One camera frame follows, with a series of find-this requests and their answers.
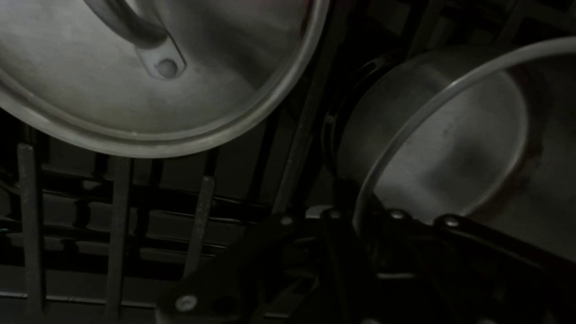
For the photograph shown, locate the silver pot lid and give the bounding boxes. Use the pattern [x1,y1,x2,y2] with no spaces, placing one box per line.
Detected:
[0,0,330,159]

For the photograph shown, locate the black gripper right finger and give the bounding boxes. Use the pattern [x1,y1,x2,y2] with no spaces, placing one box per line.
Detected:
[384,211,576,324]

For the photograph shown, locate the black stainless gas stove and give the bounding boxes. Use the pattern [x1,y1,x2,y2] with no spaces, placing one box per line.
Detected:
[2,0,575,324]

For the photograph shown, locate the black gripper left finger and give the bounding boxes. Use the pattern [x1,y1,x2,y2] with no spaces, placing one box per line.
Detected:
[157,215,317,324]

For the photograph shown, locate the small silver saucepan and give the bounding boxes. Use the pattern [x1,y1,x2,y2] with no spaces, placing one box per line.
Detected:
[337,37,576,262]

